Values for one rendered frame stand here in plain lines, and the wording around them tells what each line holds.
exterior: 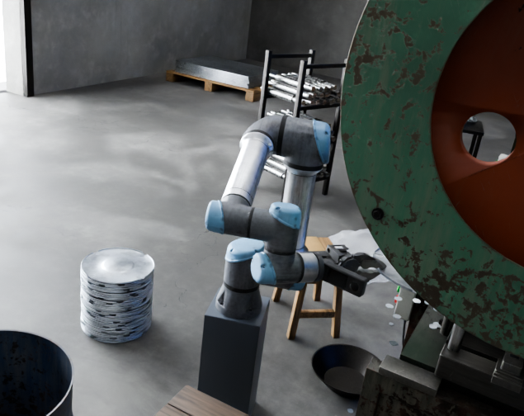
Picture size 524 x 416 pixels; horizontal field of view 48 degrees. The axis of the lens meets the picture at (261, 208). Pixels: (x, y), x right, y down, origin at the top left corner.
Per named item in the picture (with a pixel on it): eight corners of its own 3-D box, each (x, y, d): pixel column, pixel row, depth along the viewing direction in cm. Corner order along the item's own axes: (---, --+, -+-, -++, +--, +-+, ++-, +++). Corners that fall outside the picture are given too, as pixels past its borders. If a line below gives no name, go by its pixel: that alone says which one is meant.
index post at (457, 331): (446, 348, 139) (456, 314, 135) (449, 342, 141) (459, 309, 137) (458, 353, 137) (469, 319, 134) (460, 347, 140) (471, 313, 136)
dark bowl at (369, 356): (295, 386, 226) (298, 371, 223) (326, 348, 251) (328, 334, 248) (369, 420, 214) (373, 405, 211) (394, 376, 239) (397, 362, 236)
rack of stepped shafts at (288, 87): (288, 208, 386) (309, 62, 349) (243, 184, 416) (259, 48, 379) (332, 196, 414) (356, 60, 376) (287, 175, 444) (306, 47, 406)
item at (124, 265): (113, 292, 221) (113, 290, 220) (66, 263, 236) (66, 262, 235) (168, 267, 242) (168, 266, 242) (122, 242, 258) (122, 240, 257)
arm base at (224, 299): (210, 313, 185) (212, 286, 181) (222, 289, 199) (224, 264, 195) (256, 323, 183) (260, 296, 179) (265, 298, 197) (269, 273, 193)
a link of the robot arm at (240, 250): (227, 267, 193) (231, 230, 188) (267, 275, 192) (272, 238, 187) (219, 286, 182) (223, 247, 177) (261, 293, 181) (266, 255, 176)
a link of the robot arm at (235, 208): (247, 101, 170) (203, 206, 132) (285, 107, 169) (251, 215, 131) (246, 135, 177) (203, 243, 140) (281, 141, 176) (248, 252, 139)
